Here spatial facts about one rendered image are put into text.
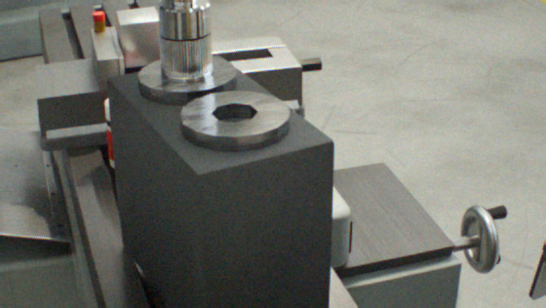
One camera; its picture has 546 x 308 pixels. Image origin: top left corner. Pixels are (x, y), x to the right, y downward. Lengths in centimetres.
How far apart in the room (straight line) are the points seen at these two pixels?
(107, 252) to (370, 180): 64
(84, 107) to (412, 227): 52
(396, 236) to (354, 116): 209
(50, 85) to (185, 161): 51
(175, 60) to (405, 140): 248
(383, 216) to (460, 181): 163
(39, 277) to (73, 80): 26
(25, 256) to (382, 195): 58
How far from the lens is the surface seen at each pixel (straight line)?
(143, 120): 80
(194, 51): 82
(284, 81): 121
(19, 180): 125
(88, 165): 114
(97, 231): 100
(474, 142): 329
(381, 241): 134
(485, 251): 154
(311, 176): 75
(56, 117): 118
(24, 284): 118
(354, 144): 322
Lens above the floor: 144
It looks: 27 degrees down
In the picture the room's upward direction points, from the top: 1 degrees counter-clockwise
